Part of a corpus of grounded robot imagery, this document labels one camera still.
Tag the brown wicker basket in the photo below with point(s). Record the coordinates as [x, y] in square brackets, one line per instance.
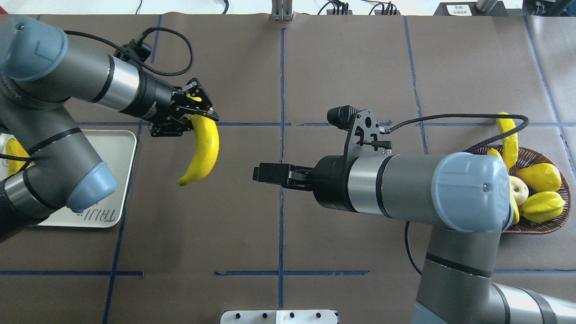
[527, 158]

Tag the white bear tray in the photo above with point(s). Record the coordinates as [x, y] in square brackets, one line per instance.
[66, 171]

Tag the black box with label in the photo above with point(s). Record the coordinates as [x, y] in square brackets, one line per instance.
[474, 8]

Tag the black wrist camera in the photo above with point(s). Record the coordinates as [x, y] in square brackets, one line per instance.
[364, 131]
[135, 50]

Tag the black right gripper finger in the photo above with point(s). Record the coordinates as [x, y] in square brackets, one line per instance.
[281, 174]

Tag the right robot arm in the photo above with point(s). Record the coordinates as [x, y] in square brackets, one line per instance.
[464, 197]

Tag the pale green apple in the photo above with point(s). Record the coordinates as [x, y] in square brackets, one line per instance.
[519, 194]

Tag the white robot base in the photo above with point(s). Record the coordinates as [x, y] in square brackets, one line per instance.
[312, 316]

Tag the yellow banana with dark tip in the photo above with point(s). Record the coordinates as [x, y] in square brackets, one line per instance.
[14, 148]

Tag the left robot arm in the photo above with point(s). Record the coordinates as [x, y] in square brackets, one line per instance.
[42, 67]

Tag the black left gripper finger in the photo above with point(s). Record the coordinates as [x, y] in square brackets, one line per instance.
[195, 98]
[183, 114]

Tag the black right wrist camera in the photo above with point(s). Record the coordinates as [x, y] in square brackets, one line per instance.
[364, 131]

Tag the black power strip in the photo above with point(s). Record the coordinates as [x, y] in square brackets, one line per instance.
[357, 7]

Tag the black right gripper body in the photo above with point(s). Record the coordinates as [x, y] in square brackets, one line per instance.
[330, 177]

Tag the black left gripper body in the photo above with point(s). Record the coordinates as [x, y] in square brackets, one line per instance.
[154, 98]

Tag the yellow banana curved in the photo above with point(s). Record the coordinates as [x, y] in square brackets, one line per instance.
[206, 153]

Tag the grey metal post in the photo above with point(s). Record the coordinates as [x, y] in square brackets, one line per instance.
[282, 10]

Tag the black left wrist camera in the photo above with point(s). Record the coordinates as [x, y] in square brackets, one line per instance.
[135, 50]

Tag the yellow star fruit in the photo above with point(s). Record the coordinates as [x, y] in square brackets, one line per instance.
[542, 206]

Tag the yellow pear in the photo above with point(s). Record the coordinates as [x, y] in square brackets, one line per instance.
[541, 177]

